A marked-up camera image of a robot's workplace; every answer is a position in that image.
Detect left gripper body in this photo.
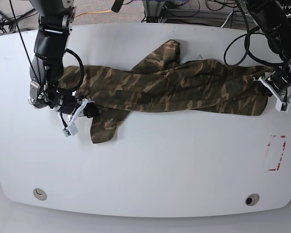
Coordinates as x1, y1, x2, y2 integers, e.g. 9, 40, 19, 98
253, 46, 291, 103

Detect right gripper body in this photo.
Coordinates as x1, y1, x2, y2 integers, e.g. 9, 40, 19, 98
29, 80, 94, 128

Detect camouflage T-shirt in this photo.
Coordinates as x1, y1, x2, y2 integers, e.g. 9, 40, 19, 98
59, 40, 273, 144

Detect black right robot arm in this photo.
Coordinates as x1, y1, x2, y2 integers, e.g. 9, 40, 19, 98
29, 0, 92, 136

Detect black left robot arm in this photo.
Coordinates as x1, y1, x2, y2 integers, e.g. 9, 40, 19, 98
244, 0, 291, 112

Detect red tape rectangle marking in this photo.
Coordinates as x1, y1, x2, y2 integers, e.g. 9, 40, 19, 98
265, 135, 287, 171

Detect black tripod legs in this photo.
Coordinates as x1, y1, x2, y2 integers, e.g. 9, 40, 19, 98
0, 0, 37, 34

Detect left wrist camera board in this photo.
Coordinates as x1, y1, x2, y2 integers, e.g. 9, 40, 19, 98
275, 100, 290, 112

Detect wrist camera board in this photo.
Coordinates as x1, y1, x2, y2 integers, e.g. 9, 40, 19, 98
62, 124, 78, 137
275, 100, 290, 112

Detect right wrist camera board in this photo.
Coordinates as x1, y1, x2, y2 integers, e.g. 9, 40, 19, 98
62, 124, 78, 137

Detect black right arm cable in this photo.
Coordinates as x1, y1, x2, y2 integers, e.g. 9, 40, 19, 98
8, 0, 85, 102

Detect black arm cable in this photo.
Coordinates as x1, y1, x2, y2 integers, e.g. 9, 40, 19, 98
8, 0, 85, 102
223, 0, 287, 71

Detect white cable on floor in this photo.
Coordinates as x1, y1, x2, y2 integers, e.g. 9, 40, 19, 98
220, 10, 233, 28

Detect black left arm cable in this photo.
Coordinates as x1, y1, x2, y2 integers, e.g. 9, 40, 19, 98
223, 0, 287, 71

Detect left table cable grommet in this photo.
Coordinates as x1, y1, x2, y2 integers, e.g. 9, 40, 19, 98
33, 188, 47, 201

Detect table cable grommet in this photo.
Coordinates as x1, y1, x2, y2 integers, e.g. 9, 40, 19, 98
33, 188, 47, 201
245, 194, 259, 206

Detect yellow cable on floor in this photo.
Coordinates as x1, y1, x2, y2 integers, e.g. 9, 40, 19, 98
67, 9, 112, 26

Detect right table cable grommet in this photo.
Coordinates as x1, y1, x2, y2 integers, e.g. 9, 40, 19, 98
245, 194, 259, 206

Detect aluminium frame stand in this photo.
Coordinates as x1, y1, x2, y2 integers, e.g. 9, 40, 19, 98
141, 0, 200, 23

